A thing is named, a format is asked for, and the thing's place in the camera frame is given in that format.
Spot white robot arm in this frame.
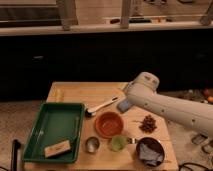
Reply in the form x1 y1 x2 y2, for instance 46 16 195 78
124 72 213 137

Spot green plastic cup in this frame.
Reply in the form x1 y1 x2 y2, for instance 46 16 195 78
110 135 127 152

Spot small metal cup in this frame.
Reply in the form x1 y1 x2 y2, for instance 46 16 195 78
85 137 100 153

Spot orange bowl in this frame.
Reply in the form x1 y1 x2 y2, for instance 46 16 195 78
95 112 124 139

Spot green plastic tray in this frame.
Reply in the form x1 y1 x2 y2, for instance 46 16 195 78
22 102 84 164

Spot wooden block sponge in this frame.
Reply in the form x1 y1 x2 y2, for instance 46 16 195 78
44 140 71 158

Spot dark pan with cloth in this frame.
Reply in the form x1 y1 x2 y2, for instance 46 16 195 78
127 137 165 167

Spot spice bottle rack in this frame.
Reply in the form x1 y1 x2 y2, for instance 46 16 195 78
191 134 213 154

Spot black chair frame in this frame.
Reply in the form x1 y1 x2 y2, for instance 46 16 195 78
10 139 21 171

